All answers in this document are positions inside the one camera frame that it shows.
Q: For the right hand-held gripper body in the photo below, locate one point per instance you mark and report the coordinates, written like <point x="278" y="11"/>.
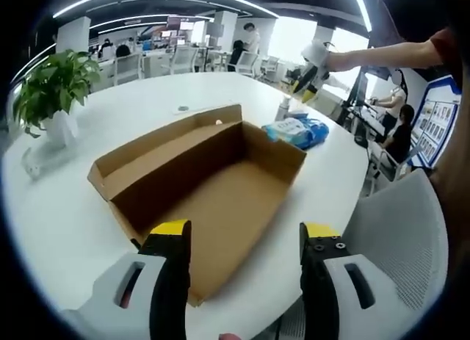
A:
<point x="316" y="55"/>

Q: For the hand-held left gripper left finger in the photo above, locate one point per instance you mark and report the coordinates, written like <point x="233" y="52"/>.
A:
<point x="169" y="281"/>

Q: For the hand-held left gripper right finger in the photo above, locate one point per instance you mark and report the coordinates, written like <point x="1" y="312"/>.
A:
<point x="319" y="281"/>

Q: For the blue wet wipes soft pack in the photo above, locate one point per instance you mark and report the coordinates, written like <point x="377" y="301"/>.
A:
<point x="286" y="130"/>

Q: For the brown cardboard shoe box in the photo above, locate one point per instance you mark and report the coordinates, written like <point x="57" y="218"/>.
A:
<point x="220" y="193"/>

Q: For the grey mesh office chair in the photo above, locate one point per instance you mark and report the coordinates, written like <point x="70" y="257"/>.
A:
<point x="400" y="226"/>

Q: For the person's brown shirt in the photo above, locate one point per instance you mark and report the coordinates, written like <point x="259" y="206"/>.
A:
<point x="455" y="152"/>

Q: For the long ceiling light strip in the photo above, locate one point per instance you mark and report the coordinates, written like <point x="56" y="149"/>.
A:
<point x="165" y="0"/>

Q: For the row of white office chairs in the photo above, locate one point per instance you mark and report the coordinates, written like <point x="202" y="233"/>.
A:
<point x="126" y="66"/>

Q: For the small clear glass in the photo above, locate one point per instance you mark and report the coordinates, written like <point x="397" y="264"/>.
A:
<point x="31" y="165"/>

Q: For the green potted plant white pot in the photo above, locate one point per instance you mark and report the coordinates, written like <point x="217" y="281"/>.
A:
<point x="55" y="83"/>

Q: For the blue framed wall display board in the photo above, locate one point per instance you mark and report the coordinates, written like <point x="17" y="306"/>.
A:
<point x="437" y="119"/>

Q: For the wall display screens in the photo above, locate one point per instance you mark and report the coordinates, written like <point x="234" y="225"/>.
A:
<point x="183" y="28"/>

